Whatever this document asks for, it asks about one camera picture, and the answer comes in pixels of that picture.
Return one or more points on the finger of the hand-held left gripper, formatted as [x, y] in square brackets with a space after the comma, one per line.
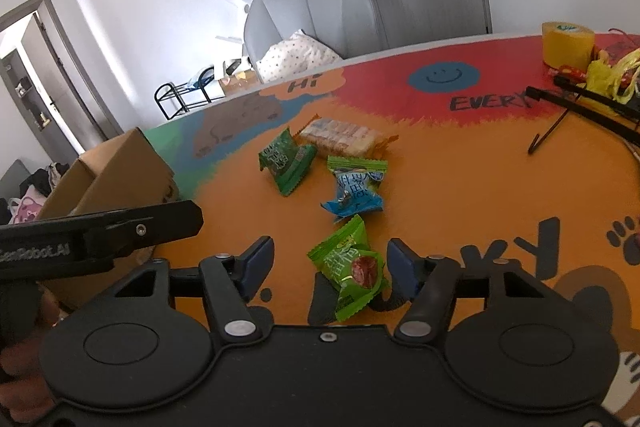
[150, 227]

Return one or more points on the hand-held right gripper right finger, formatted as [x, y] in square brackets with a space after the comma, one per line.
[402, 267]

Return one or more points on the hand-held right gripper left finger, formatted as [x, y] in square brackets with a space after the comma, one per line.
[257, 264]

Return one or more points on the green packet with red picture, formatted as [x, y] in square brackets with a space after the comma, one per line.
[347, 264]

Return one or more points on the brown cardboard box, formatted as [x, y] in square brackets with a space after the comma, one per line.
[130, 172]

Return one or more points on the person's left hand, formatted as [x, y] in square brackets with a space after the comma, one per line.
[20, 382]

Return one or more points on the pink printed bag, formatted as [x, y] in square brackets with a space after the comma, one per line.
[27, 207]

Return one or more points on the dark clothing pile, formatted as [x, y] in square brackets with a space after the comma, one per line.
[47, 177]

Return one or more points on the blue and green candy packet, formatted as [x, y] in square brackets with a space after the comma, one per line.
[357, 187]

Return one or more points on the dark green snack packet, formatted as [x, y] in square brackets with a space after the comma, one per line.
[285, 159]

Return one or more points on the colourful printed table mat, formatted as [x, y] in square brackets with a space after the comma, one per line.
[475, 167]

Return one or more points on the black metal shoe rack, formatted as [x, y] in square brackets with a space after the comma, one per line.
[172, 99]

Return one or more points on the clear orange biscuit packet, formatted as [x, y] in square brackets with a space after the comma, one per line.
[340, 138]

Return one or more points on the blue and white bag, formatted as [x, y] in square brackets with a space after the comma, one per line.
[200, 78]

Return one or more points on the small open cardboard box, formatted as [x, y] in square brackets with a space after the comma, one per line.
[240, 82]

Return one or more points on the grey hallway door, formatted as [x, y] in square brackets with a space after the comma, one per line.
[60, 82]

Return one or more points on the white dotted pillow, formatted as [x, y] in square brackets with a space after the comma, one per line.
[297, 57]

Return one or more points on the grey upholstered chair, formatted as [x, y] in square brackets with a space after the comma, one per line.
[315, 7]

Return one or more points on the yellow tape roll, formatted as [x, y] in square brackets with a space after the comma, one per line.
[567, 47]

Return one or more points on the yellow plastic bag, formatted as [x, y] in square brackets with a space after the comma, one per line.
[607, 74]

